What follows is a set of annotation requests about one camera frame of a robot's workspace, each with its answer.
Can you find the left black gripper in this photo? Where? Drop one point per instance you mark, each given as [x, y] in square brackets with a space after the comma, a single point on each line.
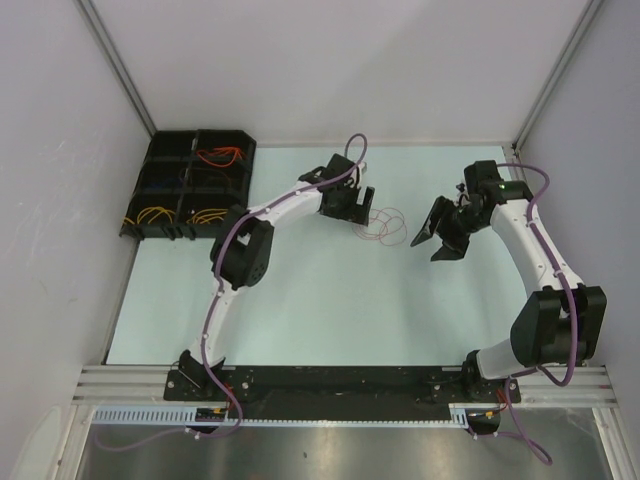
[354, 212]

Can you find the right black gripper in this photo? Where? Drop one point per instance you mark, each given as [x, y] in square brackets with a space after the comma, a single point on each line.
[454, 247]

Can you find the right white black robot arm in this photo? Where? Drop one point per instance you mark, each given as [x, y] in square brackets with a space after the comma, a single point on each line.
[558, 327]

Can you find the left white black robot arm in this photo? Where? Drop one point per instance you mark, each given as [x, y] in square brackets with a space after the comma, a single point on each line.
[241, 251]

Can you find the black compartment tray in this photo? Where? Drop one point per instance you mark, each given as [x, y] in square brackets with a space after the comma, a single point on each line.
[188, 181]

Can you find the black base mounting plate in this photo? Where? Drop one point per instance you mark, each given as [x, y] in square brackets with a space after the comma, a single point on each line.
[356, 393]

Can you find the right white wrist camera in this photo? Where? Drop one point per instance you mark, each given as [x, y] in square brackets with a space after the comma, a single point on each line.
[461, 193]

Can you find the aluminium frame rail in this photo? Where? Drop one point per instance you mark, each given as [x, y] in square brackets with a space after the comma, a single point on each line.
[590, 387]

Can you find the white slotted cable duct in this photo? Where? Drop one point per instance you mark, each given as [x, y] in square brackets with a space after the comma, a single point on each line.
[195, 416]

